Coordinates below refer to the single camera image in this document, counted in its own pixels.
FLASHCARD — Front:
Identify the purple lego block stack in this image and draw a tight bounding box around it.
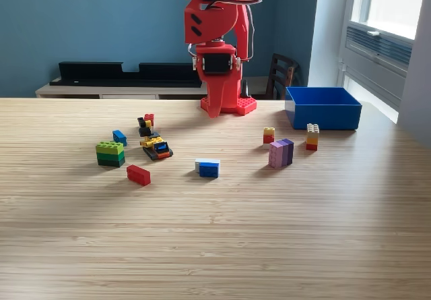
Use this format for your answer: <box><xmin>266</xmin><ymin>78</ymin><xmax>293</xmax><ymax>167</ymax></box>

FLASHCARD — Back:
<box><xmin>268</xmin><ymin>138</ymin><xmax>295</xmax><ymax>169</ymax></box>

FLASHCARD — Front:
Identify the beige orange red lego stack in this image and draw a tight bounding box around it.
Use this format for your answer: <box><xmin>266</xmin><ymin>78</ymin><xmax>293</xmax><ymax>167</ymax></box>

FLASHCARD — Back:
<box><xmin>305</xmin><ymin>123</ymin><xmax>321</xmax><ymax>152</ymax></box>

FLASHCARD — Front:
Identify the red lego brick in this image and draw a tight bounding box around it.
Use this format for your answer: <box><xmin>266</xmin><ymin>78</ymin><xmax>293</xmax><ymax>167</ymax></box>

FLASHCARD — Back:
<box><xmin>126</xmin><ymin>164</ymin><xmax>152</xmax><ymax>187</ymax></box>

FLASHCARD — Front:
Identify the yellow red white lego stack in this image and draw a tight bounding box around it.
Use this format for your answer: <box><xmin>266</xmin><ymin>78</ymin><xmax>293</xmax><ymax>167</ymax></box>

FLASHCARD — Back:
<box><xmin>263</xmin><ymin>127</ymin><xmax>275</xmax><ymax>150</ymax></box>

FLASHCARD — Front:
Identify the blue and white lego block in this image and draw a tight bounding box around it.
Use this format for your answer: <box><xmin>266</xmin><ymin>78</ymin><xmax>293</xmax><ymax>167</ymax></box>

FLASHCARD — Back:
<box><xmin>194</xmin><ymin>158</ymin><xmax>221</xmax><ymax>179</ymax></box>

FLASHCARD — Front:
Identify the blue plastic bin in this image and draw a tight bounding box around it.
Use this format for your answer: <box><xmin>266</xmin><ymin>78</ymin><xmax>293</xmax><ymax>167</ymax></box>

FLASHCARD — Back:
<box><xmin>284</xmin><ymin>86</ymin><xmax>363</xmax><ymax>131</ymax></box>

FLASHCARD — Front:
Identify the small blue lego brick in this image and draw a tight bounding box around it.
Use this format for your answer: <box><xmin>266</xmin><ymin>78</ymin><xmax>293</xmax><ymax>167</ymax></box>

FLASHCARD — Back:
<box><xmin>112</xmin><ymin>129</ymin><xmax>128</xmax><ymax>147</ymax></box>

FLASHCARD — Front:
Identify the green lego block stack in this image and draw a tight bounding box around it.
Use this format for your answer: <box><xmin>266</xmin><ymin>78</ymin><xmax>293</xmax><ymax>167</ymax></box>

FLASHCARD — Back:
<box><xmin>95</xmin><ymin>140</ymin><xmax>126</xmax><ymax>169</ymax></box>

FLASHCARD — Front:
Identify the dark wooden chair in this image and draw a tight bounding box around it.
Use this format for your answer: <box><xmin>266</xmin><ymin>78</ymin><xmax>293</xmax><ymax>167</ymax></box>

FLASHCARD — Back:
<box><xmin>264</xmin><ymin>53</ymin><xmax>300</xmax><ymax>100</ymax></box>

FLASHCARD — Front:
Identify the yellow toy digger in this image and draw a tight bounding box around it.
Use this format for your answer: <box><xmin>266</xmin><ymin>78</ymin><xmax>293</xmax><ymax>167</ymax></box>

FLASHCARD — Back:
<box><xmin>137</xmin><ymin>117</ymin><xmax>174</xmax><ymax>161</ymax></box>

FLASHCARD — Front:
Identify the pale wooden sideboard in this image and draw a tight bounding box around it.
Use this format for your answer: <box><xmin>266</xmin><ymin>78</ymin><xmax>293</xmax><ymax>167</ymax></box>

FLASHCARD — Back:
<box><xmin>35</xmin><ymin>76</ymin><xmax>270</xmax><ymax>100</ymax></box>

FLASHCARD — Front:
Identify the grey window vent grille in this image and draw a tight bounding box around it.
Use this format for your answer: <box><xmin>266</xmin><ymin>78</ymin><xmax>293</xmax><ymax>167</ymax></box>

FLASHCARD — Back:
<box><xmin>345</xmin><ymin>25</ymin><xmax>413</xmax><ymax>67</ymax></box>

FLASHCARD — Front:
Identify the white window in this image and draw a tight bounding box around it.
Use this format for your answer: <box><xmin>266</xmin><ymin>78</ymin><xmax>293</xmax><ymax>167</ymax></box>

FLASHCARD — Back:
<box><xmin>348</xmin><ymin>0</ymin><xmax>431</xmax><ymax>41</ymax></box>

